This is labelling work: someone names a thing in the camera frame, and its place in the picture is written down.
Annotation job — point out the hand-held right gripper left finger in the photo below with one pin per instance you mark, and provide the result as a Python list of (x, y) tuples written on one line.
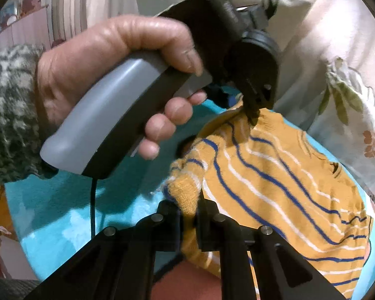
[(168, 225)]

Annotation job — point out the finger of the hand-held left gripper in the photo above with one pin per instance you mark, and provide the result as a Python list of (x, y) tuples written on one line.
[(257, 107)]

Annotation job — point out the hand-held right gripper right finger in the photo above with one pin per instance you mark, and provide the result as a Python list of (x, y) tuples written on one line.
[(206, 225)]

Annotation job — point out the yellow striped sweater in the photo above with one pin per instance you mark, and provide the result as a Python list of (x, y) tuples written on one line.
[(268, 178)]

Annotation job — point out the person's left forearm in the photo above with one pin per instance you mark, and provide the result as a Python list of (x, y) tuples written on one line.
[(9, 115)]

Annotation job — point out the person's left hand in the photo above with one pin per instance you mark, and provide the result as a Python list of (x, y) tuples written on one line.
[(97, 50)]

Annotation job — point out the reddish brown cloth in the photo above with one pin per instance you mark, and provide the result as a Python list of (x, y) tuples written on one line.
[(184, 284)]

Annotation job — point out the white leaf print pillow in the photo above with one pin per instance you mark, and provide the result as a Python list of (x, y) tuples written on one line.
[(347, 68)]

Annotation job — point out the turquoise star blanket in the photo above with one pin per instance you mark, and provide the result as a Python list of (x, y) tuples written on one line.
[(65, 218)]

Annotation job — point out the beige curtain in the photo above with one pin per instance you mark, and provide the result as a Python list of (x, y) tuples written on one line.
[(81, 0)]

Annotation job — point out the pale wooden cabinet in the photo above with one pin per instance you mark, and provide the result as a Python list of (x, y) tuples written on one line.
[(25, 28)]

